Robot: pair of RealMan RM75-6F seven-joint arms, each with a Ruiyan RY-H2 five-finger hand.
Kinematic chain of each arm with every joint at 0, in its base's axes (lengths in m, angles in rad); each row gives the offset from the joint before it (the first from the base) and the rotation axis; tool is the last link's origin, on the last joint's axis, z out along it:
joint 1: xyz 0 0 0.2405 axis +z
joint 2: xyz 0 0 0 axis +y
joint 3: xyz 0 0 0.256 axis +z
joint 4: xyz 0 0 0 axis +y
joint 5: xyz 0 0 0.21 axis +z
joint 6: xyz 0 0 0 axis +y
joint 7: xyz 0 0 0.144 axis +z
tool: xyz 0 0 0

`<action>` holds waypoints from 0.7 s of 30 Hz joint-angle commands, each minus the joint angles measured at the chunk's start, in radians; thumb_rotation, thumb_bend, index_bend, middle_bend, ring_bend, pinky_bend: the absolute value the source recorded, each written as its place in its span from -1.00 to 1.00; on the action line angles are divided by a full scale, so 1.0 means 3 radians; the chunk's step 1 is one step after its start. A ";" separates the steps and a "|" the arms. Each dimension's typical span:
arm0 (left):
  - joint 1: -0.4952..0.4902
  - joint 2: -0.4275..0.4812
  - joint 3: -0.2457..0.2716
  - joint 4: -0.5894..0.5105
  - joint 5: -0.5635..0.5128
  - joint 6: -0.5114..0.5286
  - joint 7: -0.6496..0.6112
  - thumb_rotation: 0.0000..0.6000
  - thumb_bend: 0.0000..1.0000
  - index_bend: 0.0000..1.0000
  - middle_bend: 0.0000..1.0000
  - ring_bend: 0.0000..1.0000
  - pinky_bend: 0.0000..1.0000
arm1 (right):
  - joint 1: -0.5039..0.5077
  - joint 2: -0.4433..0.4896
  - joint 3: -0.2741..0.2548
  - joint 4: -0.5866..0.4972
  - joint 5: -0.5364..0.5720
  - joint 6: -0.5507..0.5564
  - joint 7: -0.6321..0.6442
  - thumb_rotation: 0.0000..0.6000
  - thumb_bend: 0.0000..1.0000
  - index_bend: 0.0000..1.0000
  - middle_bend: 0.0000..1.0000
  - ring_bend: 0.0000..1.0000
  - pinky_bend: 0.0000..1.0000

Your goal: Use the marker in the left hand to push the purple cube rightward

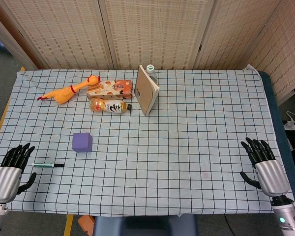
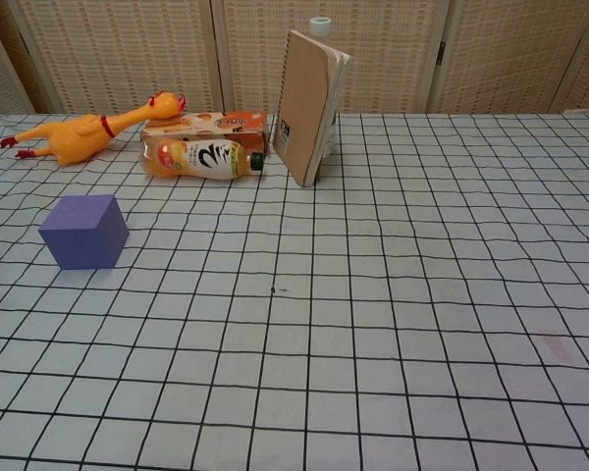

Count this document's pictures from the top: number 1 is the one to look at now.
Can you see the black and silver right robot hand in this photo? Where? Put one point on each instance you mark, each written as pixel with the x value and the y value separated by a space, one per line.
pixel 273 177

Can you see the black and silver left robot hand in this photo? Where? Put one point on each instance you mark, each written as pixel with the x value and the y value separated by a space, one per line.
pixel 5 179

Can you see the green marker with black cap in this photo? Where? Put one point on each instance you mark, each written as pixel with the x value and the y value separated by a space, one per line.
pixel 43 165

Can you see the purple foam cube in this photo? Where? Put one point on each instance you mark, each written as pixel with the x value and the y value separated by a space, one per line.
pixel 81 143

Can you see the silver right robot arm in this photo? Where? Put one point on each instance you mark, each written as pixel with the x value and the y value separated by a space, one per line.
pixel 285 216

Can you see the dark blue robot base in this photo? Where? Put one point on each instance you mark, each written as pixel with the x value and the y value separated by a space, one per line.
pixel 145 226

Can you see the white black grid tablecloth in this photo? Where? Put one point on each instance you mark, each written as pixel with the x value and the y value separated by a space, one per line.
pixel 174 152

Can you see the dark blue table edge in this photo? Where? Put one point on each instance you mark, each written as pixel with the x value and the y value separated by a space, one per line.
pixel 277 118

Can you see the orange object on floor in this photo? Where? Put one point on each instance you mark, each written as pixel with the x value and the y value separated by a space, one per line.
pixel 86 225

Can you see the yellow rubber chicken toy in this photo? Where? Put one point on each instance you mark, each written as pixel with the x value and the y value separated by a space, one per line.
pixel 64 94

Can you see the orange juice bottle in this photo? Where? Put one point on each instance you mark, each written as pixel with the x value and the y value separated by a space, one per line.
pixel 108 106

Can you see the orange snack box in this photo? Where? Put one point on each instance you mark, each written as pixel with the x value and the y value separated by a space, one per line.
pixel 113 88

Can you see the brown spiral notebook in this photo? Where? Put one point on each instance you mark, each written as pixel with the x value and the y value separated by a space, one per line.
pixel 145 93

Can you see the clear bottle with white cap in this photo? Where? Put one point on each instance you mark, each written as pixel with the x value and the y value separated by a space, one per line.
pixel 152 73

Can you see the beige woven folding screen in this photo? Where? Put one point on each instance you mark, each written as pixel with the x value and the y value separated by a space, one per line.
pixel 150 32

